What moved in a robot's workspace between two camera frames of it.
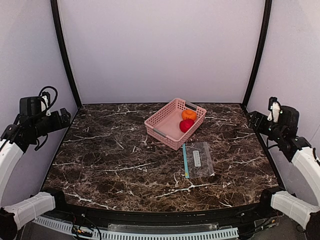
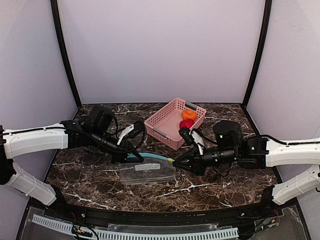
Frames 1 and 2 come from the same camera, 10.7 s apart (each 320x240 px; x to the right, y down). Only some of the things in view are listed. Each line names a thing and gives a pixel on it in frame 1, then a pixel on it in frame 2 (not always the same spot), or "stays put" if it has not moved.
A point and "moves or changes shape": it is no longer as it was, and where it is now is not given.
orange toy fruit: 189,114 stays put
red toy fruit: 185,124 stays put
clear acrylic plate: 151,226 stays put
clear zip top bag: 197,160 moves or changes shape
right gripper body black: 255,120 to 198,159
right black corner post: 268,10 stays put
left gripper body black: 64,116 to 125,150
